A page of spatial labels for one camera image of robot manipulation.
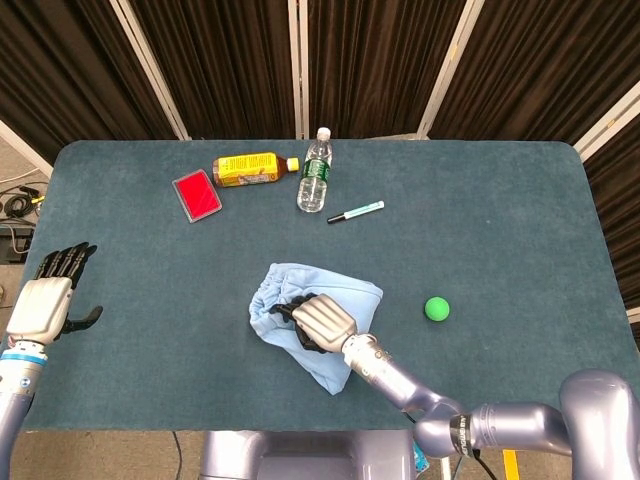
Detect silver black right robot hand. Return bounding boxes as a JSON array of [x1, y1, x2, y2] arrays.
[[269, 293, 359, 355]]

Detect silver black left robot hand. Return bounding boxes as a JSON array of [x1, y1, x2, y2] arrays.
[[5, 242, 105, 347]]

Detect light blue pants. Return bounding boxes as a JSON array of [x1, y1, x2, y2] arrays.
[[248, 262, 385, 396]]

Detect black floor power box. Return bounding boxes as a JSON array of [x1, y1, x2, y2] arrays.
[[0, 224, 36, 264]]

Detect green ball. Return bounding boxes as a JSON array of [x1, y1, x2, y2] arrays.
[[424, 296, 451, 321]]

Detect green white marker pen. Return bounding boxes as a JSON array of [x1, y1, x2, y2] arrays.
[[326, 200, 386, 225]]

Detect clear plastic water bottle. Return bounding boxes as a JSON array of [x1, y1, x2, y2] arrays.
[[296, 126, 334, 214]]

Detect lilac robot torso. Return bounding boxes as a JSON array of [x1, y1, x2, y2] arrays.
[[199, 429, 416, 480]]

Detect yellow label tea bottle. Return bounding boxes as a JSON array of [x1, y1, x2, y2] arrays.
[[212, 151, 301, 189]]

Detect teal felt table cover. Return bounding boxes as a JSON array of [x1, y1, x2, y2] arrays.
[[2, 139, 640, 432]]

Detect black curtain screen panel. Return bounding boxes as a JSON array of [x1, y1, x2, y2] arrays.
[[574, 94, 640, 321], [129, 0, 306, 140], [0, 0, 190, 176], [429, 0, 640, 146], [299, 0, 481, 140]]

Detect black floor cable bundle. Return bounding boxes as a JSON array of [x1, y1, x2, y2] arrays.
[[0, 182, 49, 221]]

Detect thin black hanging cable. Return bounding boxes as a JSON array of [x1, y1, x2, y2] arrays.
[[172, 430, 185, 480]]

